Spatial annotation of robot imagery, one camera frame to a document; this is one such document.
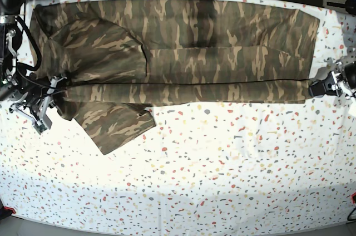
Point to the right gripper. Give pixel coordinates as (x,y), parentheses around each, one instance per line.
(37,97)

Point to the terrazzo pattern table cloth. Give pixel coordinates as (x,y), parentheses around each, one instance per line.
(204,169)

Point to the red table clamp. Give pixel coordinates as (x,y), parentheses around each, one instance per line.
(353,197)
(6,212)

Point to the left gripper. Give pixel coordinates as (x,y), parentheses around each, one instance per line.
(341,81)

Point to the red table clamp right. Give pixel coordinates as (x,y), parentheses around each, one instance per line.
(353,197)

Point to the red table clamp left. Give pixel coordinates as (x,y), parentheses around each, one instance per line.
(6,212)

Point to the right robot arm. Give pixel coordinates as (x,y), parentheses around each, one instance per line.
(14,74)

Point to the camouflage T-shirt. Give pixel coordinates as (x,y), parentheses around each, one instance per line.
(121,57)

